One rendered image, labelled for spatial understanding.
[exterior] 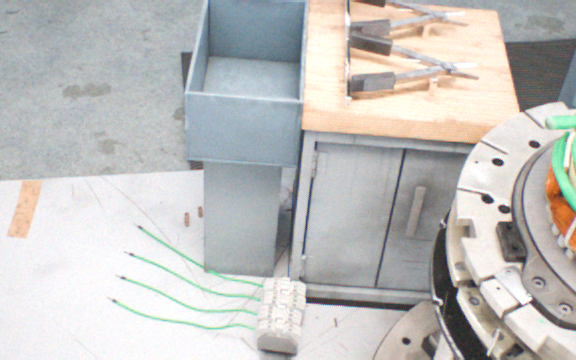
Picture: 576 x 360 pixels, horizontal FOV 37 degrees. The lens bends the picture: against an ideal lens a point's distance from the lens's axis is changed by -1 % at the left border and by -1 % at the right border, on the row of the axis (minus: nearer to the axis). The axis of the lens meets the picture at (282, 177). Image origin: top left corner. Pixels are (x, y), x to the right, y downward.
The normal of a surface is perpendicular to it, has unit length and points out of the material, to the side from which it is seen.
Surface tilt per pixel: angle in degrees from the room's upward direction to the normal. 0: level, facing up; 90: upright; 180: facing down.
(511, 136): 0
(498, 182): 0
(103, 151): 0
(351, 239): 90
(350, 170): 90
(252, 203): 90
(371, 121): 90
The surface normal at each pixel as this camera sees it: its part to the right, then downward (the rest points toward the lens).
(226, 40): -0.05, 0.70
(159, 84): 0.06, -0.71
